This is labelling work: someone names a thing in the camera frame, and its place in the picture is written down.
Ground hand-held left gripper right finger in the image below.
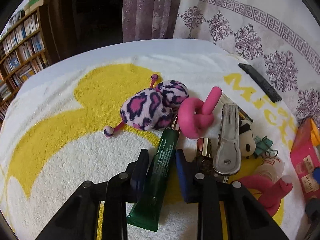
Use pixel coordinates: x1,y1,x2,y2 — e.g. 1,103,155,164
175,149,290,240

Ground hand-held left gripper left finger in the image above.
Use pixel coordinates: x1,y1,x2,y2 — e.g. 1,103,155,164
35,149,150,240

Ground dark green tube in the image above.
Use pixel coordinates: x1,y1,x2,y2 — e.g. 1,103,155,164
126,127,180,232

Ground pink foam knot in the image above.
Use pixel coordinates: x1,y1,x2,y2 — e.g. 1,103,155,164
236,175,293,215
179,86,222,139

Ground green binder clip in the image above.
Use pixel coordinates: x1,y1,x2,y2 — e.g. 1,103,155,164
254,135,279,158

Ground pink leopard plush toy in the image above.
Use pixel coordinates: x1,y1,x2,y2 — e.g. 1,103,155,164
103,74,190,138

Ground white yellow towel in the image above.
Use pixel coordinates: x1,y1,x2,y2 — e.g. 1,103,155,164
0,55,300,240

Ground small panda plush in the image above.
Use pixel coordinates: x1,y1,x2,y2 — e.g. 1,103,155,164
237,119,257,159

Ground white packet red letters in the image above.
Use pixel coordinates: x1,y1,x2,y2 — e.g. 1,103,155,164
255,156,285,183

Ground black flat bar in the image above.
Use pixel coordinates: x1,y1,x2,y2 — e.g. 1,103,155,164
238,63,282,103

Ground white patterned curtain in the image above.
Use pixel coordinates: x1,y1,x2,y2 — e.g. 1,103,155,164
174,0,320,130

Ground purple white curtain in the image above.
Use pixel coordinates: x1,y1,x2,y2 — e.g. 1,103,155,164
122,0,185,43

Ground wooden bookshelf with books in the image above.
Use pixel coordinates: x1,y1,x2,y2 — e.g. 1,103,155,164
0,5,54,128

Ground green white striped box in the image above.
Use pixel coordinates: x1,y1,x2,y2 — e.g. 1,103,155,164
28,0,47,12

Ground wooden door frame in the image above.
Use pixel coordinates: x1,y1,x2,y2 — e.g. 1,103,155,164
41,0,78,63

